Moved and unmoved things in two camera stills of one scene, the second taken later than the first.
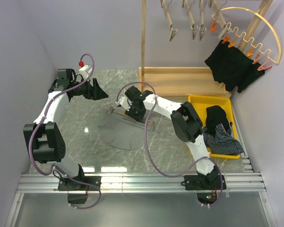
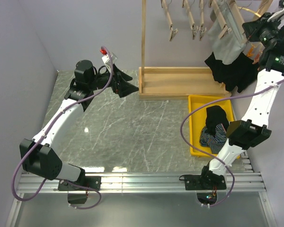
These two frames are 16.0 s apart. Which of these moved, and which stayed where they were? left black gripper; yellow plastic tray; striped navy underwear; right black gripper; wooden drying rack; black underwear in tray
Moved: left black gripper; right black gripper
Stayed: black underwear in tray; striped navy underwear; wooden drying rack; yellow plastic tray
